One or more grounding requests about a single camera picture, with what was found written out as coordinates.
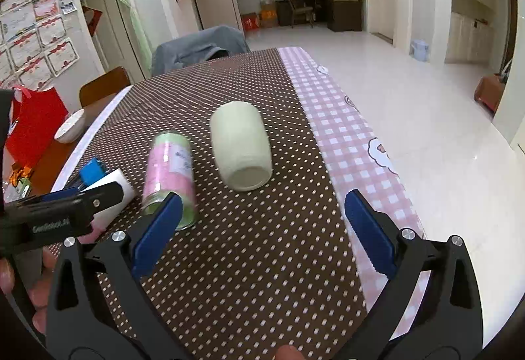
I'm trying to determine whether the pink green glass jar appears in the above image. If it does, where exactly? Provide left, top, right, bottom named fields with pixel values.
left=141, top=131, right=197, bottom=231

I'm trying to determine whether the white paper cup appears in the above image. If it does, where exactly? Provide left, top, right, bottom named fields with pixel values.
left=85, top=169, right=136, bottom=231

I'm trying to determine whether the cream fuzzy cup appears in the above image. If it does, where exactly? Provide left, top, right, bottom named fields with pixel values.
left=210, top=101, right=272, bottom=192

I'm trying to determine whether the person's hand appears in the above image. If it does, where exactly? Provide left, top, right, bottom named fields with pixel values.
left=1, top=247, right=57, bottom=336

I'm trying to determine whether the white ceramic bowl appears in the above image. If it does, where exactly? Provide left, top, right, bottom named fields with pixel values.
left=54, top=109, right=86, bottom=144

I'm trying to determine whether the red paper bag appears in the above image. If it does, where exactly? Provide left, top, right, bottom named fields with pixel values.
left=6, top=86, right=68, bottom=168

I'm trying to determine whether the brown polka dot tablecloth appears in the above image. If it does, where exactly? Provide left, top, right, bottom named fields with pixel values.
left=48, top=47, right=368, bottom=360

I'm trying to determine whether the pink checkered tablecloth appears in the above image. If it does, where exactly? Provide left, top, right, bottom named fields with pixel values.
left=277, top=45, right=432, bottom=341

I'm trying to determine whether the brown wooden chair back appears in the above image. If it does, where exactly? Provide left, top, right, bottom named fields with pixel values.
left=79, top=67, right=131, bottom=108

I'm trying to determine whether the grey jacket on chair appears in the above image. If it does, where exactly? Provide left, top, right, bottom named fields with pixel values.
left=151, top=25, right=250, bottom=76

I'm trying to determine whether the blue trash bin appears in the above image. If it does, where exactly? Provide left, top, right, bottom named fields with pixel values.
left=411, top=39, right=429, bottom=62

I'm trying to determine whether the dark wooden desk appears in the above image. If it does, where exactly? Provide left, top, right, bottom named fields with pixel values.
left=276, top=0, right=365, bottom=32

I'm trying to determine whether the wooden desk chair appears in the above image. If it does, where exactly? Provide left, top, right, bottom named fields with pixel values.
left=288, top=0, right=314, bottom=28

